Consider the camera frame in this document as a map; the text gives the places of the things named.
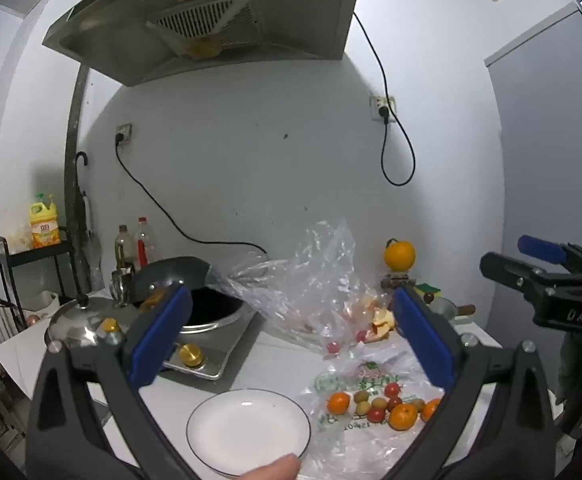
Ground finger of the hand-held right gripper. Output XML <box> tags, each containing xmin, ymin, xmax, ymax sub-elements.
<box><xmin>480</xmin><ymin>251</ymin><xmax>582</xmax><ymax>301</ymax></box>
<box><xmin>517</xmin><ymin>235</ymin><xmax>582</xmax><ymax>281</ymax></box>

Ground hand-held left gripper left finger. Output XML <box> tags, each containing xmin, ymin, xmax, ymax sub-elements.
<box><xmin>25</xmin><ymin>285</ymin><xmax>194</xmax><ymax>480</ymax></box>

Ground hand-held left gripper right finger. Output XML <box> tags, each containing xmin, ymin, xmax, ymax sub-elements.
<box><xmin>386</xmin><ymin>285</ymin><xmax>556</xmax><ymax>480</ymax></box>

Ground mandarin orange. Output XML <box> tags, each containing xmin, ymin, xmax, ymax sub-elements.
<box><xmin>420</xmin><ymin>398</ymin><xmax>444</xmax><ymax>423</ymax></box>
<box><xmin>388</xmin><ymin>404</ymin><xmax>419</xmax><ymax>432</ymax></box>
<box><xmin>327</xmin><ymin>392</ymin><xmax>352</xmax><ymax>415</ymax></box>

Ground white plate black rim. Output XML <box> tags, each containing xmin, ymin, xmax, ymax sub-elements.
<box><xmin>186</xmin><ymin>388</ymin><xmax>313</xmax><ymax>478</ymax></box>

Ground person's left hand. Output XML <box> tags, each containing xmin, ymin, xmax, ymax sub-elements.
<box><xmin>236</xmin><ymin>452</ymin><xmax>302</xmax><ymax>480</ymax></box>

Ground orange peel scraps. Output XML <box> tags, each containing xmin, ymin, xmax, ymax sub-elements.
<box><xmin>351</xmin><ymin>295</ymin><xmax>397</xmax><ymax>343</ymax></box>

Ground black induction cooker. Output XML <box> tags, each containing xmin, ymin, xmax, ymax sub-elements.
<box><xmin>161</xmin><ymin>285</ymin><xmax>267</xmax><ymax>381</ymax></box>

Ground clear holder with brown beads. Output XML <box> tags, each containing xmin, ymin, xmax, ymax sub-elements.
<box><xmin>381</xmin><ymin>272</ymin><xmax>419</xmax><ymax>291</ymax></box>

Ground steel cup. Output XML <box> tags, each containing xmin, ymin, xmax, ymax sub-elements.
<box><xmin>110</xmin><ymin>267</ymin><xmax>134</xmax><ymax>308</ymax></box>

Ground steel pot lid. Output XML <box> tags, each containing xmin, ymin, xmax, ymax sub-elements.
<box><xmin>46</xmin><ymin>294</ymin><xmax>137</xmax><ymax>351</ymax></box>

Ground grey door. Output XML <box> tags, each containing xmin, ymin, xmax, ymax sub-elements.
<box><xmin>485</xmin><ymin>2</ymin><xmax>582</xmax><ymax>311</ymax></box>

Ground red capped clear bottle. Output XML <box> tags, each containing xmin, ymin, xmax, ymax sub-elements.
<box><xmin>135</xmin><ymin>217</ymin><xmax>158</xmax><ymax>268</ymax></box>

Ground dark oil bottle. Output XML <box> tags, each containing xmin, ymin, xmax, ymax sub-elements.
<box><xmin>114</xmin><ymin>224</ymin><xmax>136</xmax><ymax>273</ymax></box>

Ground white plastic container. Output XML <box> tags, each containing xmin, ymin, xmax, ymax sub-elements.
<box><xmin>24</xmin><ymin>290</ymin><xmax>61</xmax><ymax>313</ymax></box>

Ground clear crumpled plastic bag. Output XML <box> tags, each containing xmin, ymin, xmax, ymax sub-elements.
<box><xmin>226</xmin><ymin>217</ymin><xmax>397</xmax><ymax>361</ymax></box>

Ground white green printed plastic bag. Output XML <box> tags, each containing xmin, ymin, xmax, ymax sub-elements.
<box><xmin>298</xmin><ymin>345</ymin><xmax>452</xmax><ymax>480</ymax></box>

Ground black metal rack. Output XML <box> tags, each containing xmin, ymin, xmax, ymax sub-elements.
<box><xmin>0</xmin><ymin>227</ymin><xmax>79</xmax><ymax>333</ymax></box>

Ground yellow detergent bottle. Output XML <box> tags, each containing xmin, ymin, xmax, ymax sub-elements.
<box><xmin>30</xmin><ymin>193</ymin><xmax>63</xmax><ymax>250</ymax></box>

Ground white refrigerator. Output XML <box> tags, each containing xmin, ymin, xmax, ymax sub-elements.
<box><xmin>0</xmin><ymin>0</ymin><xmax>84</xmax><ymax>281</ymax></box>

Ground steel pot wooden handle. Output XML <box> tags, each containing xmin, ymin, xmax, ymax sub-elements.
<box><xmin>423</xmin><ymin>295</ymin><xmax>476</xmax><ymax>323</ymax></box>

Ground black pan wooden handle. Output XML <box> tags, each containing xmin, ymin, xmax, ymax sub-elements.
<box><xmin>128</xmin><ymin>256</ymin><xmax>212</xmax><ymax>313</ymax></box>

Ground black stove power cable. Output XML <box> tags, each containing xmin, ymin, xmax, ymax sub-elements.
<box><xmin>115</xmin><ymin>135</ymin><xmax>270</xmax><ymax>261</ymax></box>

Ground black hood power cable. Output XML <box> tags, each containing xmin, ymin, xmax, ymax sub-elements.
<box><xmin>352</xmin><ymin>11</ymin><xmax>417</xmax><ymax>187</ymax></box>

